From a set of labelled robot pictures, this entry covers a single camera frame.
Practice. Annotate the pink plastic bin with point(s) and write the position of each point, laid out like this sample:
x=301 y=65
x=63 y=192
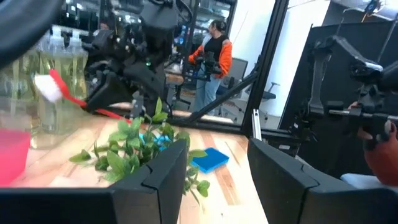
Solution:
x=12 y=155

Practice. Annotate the gray office chair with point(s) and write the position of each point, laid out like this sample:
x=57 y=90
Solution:
x=237 y=70

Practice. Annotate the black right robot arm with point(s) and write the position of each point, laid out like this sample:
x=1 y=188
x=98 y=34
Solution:
x=158 y=18

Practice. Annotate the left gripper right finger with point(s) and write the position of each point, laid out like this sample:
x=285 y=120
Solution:
x=295 y=199

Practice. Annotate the yellow soap pump bottle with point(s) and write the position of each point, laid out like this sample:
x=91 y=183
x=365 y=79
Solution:
x=76 y=62
x=15 y=77
x=53 y=62

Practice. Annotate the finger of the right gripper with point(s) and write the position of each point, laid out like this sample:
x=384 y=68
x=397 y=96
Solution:
x=109 y=93

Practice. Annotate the person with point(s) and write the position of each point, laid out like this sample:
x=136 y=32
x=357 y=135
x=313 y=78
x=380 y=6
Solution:
x=214 y=46
x=382 y=161

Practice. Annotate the black aluminium table frame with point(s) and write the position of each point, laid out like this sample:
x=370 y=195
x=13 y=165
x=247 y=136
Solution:
x=264 y=68

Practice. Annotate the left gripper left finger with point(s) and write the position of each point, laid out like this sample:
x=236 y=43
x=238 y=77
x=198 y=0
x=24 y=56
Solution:
x=149 y=196

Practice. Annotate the clear plastic bin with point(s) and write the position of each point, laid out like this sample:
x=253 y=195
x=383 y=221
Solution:
x=34 y=137

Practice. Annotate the red dish brush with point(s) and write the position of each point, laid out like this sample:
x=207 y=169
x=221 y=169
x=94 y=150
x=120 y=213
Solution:
x=66 y=91

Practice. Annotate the blue sponge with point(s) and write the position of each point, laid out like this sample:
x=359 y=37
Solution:
x=161 y=140
x=210 y=160

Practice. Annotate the green plant in white pot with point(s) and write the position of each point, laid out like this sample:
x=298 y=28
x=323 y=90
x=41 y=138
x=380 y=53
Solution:
x=130 y=149

